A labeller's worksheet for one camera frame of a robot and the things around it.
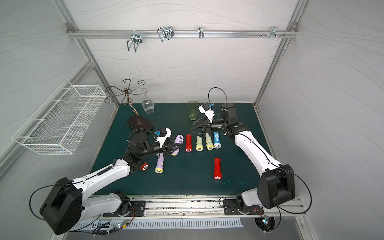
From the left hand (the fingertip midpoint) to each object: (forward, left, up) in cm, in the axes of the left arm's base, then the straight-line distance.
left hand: (180, 142), depth 72 cm
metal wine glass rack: (+27, +36, -19) cm, 49 cm away
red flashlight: (+8, -3, -21) cm, 22 cm away
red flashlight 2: (-7, -20, -22) cm, 31 cm away
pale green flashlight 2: (+9, -16, -20) cm, 28 cm away
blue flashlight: (+12, -21, -21) cm, 32 cm away
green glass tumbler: (+36, -5, -15) cm, 39 cm away
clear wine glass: (+27, +23, -1) cm, 36 cm away
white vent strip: (-31, +10, -24) cm, 40 cm away
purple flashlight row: (-1, 0, +4) cm, 4 cm away
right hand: (+6, -5, +5) cm, 9 cm away
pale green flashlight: (+9, -10, -20) cm, 24 cm away
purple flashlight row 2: (-6, +13, -20) cm, 25 cm away
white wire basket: (+2, +56, +8) cm, 57 cm away
